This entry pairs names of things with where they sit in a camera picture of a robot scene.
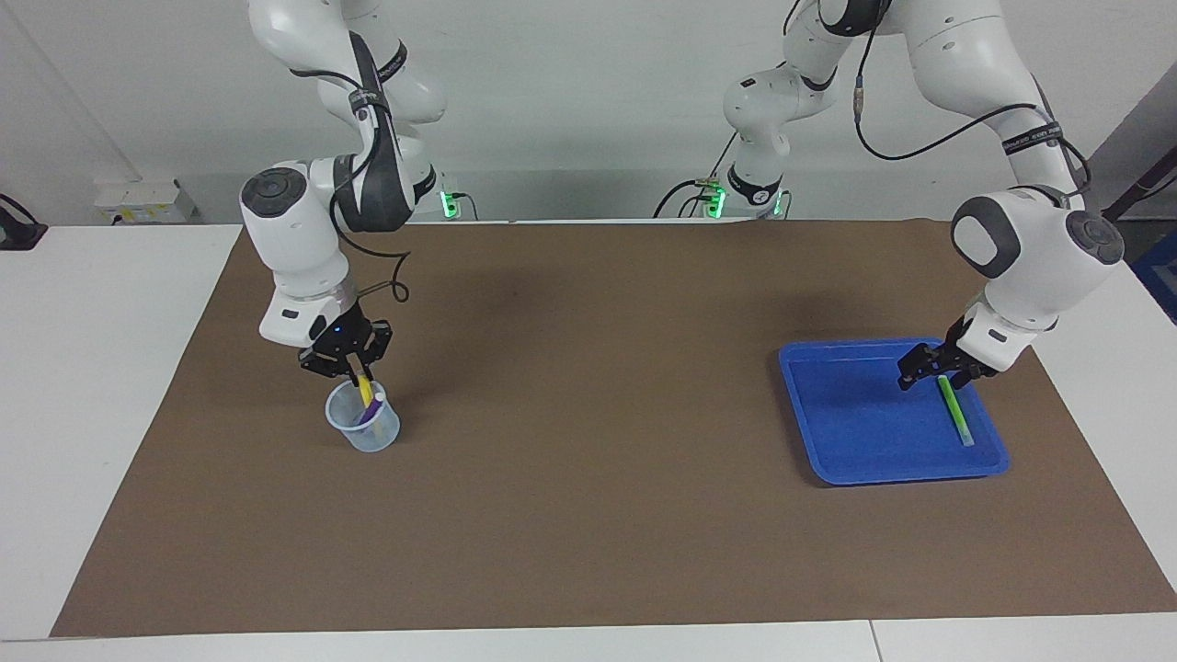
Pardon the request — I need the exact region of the black table clamp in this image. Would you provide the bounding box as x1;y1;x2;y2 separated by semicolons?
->
0;194;49;251

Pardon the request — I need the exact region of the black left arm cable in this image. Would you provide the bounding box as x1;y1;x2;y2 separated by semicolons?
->
851;0;1093;201

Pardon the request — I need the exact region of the clear plastic cup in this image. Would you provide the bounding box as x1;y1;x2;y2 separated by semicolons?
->
325;377;402;453

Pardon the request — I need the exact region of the white power strip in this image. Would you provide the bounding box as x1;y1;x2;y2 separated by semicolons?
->
93;178;197;225

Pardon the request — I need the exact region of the brown table mat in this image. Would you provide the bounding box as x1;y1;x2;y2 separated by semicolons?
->
51;219;1177;638

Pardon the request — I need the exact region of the black base cable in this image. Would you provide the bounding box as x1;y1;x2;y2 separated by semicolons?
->
654;129;741;220

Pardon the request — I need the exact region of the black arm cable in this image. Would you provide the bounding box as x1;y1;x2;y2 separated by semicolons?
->
851;0;1093;201
290;55;411;305

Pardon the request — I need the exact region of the black stand pole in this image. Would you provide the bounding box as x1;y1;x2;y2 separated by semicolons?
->
1100;145;1177;226

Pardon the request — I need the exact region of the blue plastic tray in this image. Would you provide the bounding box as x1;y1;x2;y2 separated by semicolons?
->
779;337;1011;486

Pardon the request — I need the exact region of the blue box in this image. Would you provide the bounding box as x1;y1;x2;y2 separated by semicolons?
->
1129;230;1177;325

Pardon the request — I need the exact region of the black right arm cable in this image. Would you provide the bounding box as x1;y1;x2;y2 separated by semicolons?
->
290;55;411;305

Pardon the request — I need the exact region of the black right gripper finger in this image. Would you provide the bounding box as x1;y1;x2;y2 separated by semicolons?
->
300;354;361;388
357;319;394;380

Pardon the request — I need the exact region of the green pen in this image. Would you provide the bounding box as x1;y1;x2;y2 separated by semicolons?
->
936;374;977;449

